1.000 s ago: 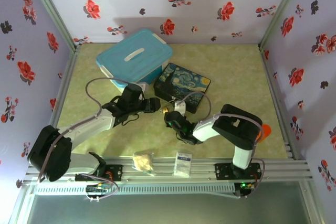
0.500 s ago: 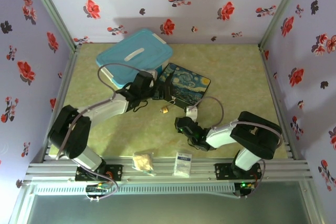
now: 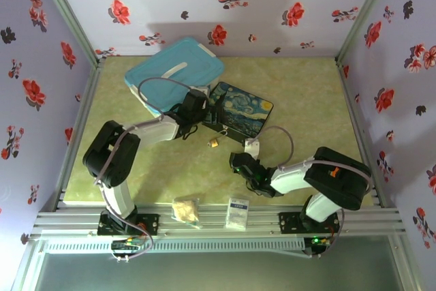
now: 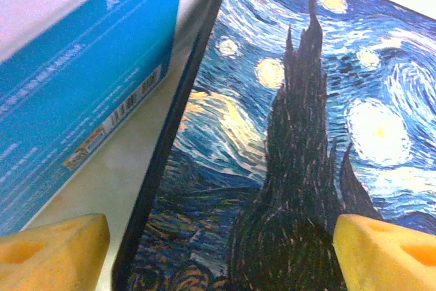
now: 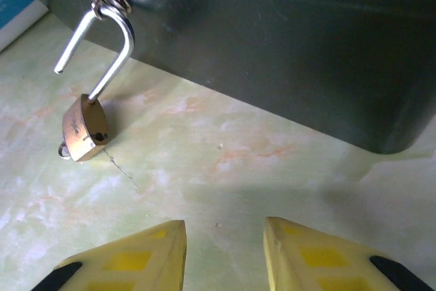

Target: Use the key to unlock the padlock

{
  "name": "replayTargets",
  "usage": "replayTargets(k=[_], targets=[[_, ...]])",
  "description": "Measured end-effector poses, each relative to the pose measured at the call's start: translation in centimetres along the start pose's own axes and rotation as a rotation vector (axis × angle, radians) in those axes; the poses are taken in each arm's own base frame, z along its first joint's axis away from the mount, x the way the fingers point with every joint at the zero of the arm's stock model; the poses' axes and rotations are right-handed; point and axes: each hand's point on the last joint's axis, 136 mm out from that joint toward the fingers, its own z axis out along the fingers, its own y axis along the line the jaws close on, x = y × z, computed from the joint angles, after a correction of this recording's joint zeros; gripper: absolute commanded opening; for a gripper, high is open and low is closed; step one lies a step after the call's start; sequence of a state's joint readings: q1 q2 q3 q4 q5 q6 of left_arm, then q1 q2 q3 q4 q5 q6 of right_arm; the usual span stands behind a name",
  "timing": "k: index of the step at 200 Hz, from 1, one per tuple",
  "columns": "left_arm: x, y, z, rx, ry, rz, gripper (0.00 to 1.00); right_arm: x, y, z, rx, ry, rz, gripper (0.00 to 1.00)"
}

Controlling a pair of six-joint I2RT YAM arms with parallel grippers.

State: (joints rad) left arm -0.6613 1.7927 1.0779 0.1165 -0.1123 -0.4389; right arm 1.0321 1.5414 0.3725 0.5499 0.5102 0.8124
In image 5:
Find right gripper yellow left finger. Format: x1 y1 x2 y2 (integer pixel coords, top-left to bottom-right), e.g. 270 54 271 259
32 219 188 291

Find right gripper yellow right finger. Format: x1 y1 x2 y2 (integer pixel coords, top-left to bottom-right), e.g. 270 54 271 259
264 216 434 291

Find brass padlock with silver shackle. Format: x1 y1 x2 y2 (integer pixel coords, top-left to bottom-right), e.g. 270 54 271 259
53 5 136 162

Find starry night print case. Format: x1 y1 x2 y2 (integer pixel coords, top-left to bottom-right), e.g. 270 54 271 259
35 0 436 155

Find blue plastic storage box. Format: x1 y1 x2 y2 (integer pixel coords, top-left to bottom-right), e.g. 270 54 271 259
0 0 50 53

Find thin wire strand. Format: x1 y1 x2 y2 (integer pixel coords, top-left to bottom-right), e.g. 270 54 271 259
103 148 141 197

